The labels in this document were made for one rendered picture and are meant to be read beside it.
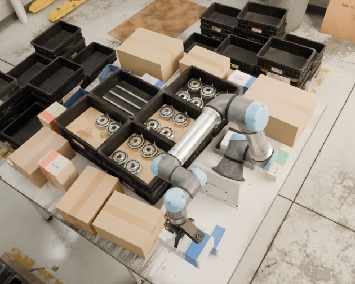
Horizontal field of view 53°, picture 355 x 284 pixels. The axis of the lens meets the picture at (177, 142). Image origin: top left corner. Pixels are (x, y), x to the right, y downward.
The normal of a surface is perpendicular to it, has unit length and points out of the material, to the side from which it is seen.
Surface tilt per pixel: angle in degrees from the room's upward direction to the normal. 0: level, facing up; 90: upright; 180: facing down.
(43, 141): 0
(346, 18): 75
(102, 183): 0
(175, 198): 0
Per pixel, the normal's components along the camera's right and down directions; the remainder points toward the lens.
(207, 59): -0.08, -0.61
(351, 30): -0.55, 0.47
